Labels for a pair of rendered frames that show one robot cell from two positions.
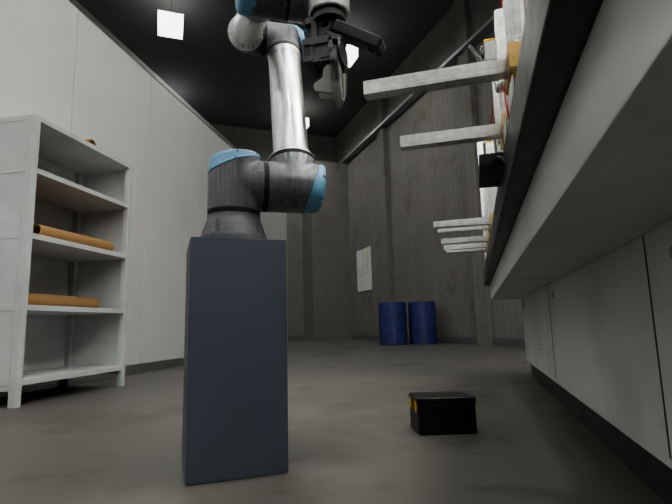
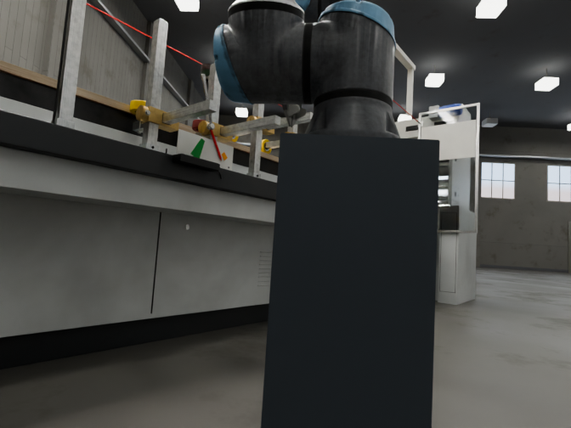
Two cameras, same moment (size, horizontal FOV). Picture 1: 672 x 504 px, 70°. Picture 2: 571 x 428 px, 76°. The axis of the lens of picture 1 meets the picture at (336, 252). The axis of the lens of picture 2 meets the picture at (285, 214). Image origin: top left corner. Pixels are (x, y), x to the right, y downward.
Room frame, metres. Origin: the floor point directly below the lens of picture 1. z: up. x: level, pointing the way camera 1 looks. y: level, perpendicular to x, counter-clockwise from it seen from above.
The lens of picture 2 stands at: (2.04, 0.46, 0.42)
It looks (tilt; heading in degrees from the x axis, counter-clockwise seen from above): 5 degrees up; 203
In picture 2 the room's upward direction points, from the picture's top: 4 degrees clockwise
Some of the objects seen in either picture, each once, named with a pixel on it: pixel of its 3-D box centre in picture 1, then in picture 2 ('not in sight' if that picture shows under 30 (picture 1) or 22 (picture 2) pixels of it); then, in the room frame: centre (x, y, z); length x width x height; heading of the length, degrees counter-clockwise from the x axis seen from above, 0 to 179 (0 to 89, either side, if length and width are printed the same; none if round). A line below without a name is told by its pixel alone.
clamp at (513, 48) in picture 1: (521, 70); (215, 132); (0.87, -0.37, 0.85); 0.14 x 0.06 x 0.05; 164
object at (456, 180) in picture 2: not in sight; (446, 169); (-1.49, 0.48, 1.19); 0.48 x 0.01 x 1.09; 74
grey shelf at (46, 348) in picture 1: (53, 266); not in sight; (2.95, 1.76, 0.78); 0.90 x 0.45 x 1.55; 170
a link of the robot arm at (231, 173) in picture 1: (237, 183); (349, 61); (1.37, 0.29, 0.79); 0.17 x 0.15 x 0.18; 105
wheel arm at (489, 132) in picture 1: (490, 133); (171, 118); (1.11, -0.38, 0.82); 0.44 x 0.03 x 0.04; 74
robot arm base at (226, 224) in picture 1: (233, 229); (351, 130); (1.36, 0.29, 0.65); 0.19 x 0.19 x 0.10
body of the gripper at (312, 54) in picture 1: (326, 44); not in sight; (0.96, 0.01, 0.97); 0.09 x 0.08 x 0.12; 74
